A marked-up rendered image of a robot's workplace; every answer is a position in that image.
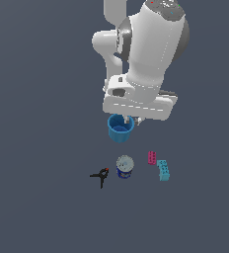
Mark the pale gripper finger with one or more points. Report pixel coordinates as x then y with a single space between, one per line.
126 120
139 120

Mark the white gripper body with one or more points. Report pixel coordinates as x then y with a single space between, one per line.
137 103

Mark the blue plastic cup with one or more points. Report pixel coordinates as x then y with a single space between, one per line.
120 128

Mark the pink toy brick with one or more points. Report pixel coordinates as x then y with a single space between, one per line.
152 157

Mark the blue tin can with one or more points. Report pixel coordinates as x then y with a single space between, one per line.
124 167

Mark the cyan toy brick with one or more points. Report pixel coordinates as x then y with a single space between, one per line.
163 170

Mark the black spring clamp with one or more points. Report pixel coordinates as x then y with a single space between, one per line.
101 175

